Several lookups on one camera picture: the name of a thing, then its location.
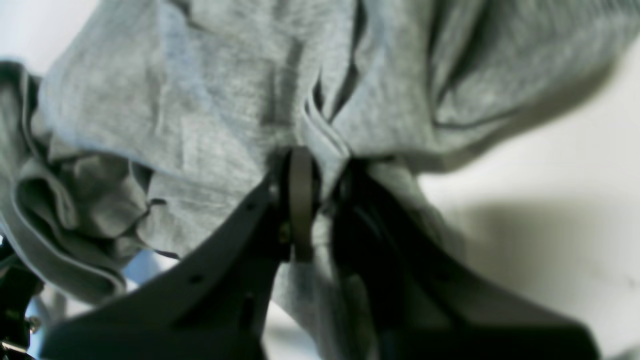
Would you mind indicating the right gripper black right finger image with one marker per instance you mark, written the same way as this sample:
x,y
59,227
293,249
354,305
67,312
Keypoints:
x,y
427,306

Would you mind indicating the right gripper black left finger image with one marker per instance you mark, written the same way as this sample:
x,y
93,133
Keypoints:
x,y
212,305

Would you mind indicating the grey T-shirt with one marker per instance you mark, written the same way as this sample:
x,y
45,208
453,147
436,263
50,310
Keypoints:
x,y
163,115

